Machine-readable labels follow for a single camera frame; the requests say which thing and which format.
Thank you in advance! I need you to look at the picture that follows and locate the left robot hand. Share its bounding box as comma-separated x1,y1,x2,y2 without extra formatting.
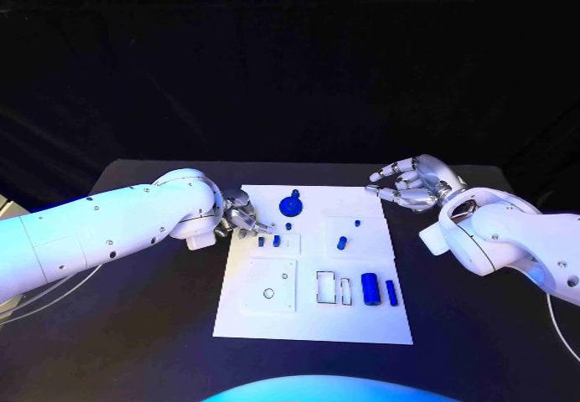
212,188,275,238

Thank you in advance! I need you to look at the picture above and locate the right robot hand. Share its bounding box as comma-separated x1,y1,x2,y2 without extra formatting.
363,153,468,214

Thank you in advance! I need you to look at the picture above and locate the white task board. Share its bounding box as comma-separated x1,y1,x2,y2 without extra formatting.
212,184,414,346

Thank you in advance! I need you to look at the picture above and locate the blue gear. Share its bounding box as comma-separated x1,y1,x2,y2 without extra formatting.
278,188,304,218

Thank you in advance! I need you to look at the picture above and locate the large blue cylinder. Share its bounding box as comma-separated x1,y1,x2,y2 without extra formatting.
360,272,382,307

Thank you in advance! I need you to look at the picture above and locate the white cable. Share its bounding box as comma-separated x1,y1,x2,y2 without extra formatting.
545,292,580,362
0,264,103,326
0,272,76,319

